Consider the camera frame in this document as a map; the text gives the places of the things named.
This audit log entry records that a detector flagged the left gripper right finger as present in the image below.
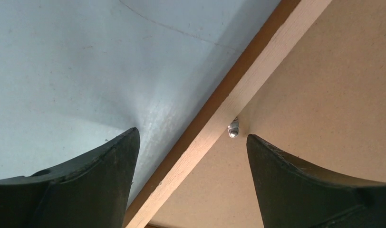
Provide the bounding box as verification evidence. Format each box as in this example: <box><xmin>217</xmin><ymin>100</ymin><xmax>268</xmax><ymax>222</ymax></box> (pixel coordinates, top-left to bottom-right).
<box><xmin>246</xmin><ymin>134</ymin><xmax>386</xmax><ymax>228</ymax></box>

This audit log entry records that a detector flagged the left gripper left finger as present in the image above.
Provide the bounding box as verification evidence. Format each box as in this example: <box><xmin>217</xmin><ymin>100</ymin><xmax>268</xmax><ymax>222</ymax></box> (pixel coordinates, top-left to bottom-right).
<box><xmin>0</xmin><ymin>127</ymin><xmax>140</xmax><ymax>228</ymax></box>

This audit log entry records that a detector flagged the brown cardboard backing board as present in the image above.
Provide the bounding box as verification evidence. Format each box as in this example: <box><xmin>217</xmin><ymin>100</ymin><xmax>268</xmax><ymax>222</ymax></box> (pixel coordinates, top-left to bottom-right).
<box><xmin>150</xmin><ymin>0</ymin><xmax>386</xmax><ymax>228</ymax></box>

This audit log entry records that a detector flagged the small metal frame clip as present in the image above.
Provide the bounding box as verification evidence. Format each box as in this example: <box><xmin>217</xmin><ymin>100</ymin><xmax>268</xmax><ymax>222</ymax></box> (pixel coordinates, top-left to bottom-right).
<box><xmin>228</xmin><ymin>117</ymin><xmax>239</xmax><ymax>138</ymax></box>

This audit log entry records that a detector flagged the wooden picture frame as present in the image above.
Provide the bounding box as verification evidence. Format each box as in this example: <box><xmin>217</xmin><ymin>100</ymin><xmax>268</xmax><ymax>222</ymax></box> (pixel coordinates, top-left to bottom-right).
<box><xmin>123</xmin><ymin>0</ymin><xmax>329</xmax><ymax>228</ymax></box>

